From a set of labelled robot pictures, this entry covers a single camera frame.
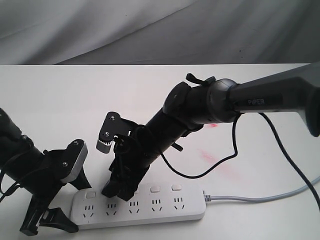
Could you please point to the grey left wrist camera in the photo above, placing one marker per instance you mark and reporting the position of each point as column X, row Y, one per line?
column 73, row 159

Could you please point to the white five-outlet power strip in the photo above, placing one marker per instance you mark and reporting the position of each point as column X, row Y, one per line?
column 152, row 203

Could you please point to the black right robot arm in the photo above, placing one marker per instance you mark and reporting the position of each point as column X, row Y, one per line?
column 193, row 103

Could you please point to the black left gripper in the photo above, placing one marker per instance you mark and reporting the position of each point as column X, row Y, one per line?
column 44, row 186

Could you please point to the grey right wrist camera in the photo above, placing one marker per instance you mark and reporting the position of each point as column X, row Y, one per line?
column 112, row 126

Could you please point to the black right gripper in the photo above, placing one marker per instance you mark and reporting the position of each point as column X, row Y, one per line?
column 136, row 148

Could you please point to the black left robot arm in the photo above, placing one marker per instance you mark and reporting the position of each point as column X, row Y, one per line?
column 18, row 155

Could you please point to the grey backdrop cloth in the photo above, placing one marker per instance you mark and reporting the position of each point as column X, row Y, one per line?
column 158, row 32

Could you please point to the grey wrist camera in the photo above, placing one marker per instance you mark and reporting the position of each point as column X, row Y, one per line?
column 112, row 126
column 73, row 159

